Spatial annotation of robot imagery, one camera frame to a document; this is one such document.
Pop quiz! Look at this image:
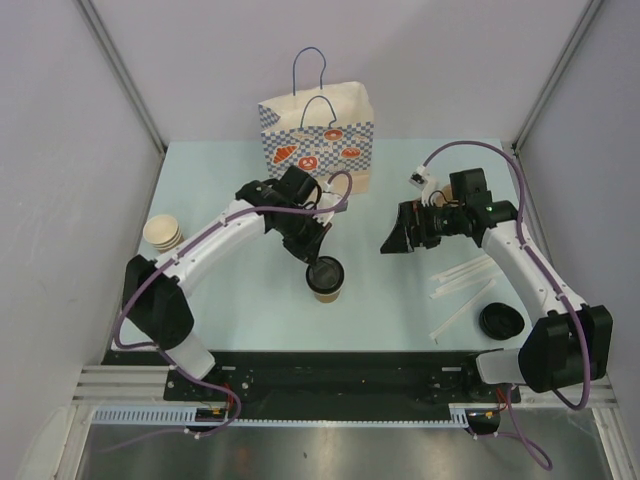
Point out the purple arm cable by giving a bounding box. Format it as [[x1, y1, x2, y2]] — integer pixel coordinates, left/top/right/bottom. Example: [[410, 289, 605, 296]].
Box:
[[422, 139, 591, 474], [97, 170, 355, 451]]

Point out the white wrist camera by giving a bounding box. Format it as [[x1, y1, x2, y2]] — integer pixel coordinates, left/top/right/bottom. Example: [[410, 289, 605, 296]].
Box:
[[313, 182, 348, 225], [409, 165, 438, 205]]

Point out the aluminium frame post left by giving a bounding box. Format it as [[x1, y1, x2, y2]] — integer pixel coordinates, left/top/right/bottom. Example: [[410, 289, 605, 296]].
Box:
[[74, 0, 169, 154]]

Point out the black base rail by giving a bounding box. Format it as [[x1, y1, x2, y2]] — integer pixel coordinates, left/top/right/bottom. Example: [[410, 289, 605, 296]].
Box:
[[102, 349, 521, 426]]

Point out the single black cup lid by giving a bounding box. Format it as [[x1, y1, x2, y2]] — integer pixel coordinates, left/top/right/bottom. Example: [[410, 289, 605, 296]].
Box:
[[305, 256, 345, 295]]

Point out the aluminium frame post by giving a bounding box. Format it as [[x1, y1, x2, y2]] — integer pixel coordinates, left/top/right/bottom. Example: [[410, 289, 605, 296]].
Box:
[[510, 0, 606, 155], [74, 0, 169, 154]]

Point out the stack of black cup lids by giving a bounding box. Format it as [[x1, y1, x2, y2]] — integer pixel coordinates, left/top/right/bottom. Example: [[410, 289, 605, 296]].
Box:
[[479, 302, 525, 341]]

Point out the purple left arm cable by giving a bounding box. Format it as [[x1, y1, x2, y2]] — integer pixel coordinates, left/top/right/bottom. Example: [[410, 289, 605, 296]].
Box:
[[97, 170, 355, 451]]

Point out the aluminium frame rail right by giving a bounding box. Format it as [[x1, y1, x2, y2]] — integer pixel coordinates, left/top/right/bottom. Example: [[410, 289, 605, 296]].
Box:
[[509, 142, 640, 480]]

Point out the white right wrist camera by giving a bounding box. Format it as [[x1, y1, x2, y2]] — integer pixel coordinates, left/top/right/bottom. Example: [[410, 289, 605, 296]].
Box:
[[409, 165, 438, 205]]

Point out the stack of brown paper cups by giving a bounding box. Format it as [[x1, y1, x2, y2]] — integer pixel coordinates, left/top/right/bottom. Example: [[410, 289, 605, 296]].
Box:
[[142, 214, 184, 253]]

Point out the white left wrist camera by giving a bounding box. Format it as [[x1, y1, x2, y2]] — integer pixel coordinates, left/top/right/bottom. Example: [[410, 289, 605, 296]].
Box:
[[313, 182, 348, 225]]

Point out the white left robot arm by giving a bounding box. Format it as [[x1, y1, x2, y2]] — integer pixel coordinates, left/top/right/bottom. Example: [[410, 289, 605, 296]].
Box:
[[119, 167, 345, 400]]

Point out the single brown paper cup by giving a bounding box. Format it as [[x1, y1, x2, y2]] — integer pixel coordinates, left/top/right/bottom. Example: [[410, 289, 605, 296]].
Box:
[[311, 285, 342, 303]]

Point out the white wrapped straw back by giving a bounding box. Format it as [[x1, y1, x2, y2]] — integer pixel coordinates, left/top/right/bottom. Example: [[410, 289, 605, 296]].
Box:
[[430, 255, 492, 280]]

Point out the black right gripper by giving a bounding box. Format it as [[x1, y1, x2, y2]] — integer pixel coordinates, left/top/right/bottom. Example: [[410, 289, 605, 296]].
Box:
[[380, 199, 465, 254]]

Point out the aluminium frame post right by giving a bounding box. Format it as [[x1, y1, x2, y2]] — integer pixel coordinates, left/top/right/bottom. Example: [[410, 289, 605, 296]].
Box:
[[510, 0, 606, 155]]

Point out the white wrapped straw front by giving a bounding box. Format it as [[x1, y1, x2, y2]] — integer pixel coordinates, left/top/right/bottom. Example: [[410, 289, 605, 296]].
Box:
[[429, 280, 496, 343]]

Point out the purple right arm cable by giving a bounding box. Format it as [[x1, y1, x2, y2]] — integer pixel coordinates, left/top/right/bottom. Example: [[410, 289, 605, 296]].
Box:
[[422, 139, 591, 474]]

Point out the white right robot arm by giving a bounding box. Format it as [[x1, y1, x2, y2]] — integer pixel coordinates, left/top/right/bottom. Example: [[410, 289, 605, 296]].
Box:
[[380, 168, 613, 401]]

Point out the white wrapped straw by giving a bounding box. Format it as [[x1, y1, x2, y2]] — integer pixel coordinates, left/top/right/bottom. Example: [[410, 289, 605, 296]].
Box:
[[429, 280, 496, 343], [430, 272, 502, 299], [430, 255, 492, 280], [436, 260, 496, 285]]

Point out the blue checkered paper bag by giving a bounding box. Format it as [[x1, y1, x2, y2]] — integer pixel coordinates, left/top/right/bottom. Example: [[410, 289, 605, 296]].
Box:
[[258, 46, 375, 194]]

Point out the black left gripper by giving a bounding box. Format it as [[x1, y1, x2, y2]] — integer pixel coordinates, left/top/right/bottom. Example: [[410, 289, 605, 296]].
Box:
[[273, 208, 330, 266]]

